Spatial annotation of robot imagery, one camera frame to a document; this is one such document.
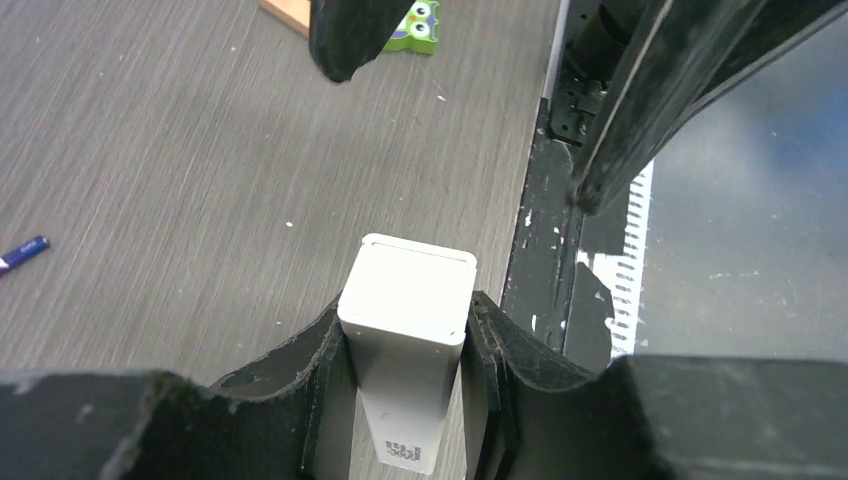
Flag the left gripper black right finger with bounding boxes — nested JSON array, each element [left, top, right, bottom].
[[461, 291, 847, 480]]

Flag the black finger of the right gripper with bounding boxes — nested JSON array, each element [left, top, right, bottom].
[[568, 0, 847, 214], [308, 0, 413, 83]]

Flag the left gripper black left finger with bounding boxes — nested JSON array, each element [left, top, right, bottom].
[[1, 305, 356, 479]]

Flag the white remote control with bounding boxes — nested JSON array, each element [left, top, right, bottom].
[[337, 233, 477, 475]]

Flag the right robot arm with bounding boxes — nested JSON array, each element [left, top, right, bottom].
[[565, 1, 847, 214]]

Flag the left wooden block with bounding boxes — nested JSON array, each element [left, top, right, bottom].
[[259, 0, 311, 37]]

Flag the green toy with eyes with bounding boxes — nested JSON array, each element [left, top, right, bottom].
[[383, 0, 440, 55]]

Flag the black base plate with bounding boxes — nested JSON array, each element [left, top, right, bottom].
[[501, 99, 654, 369]]

